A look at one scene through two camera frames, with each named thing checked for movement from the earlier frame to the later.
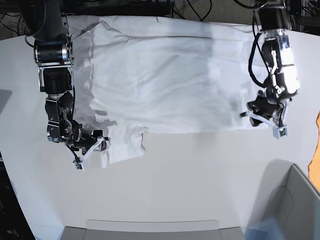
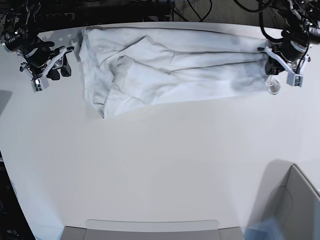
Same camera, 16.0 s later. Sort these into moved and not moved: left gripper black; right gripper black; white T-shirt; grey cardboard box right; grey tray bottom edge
Moved: right gripper black; white T-shirt; left gripper black
Not moved: grey tray bottom edge; grey cardboard box right
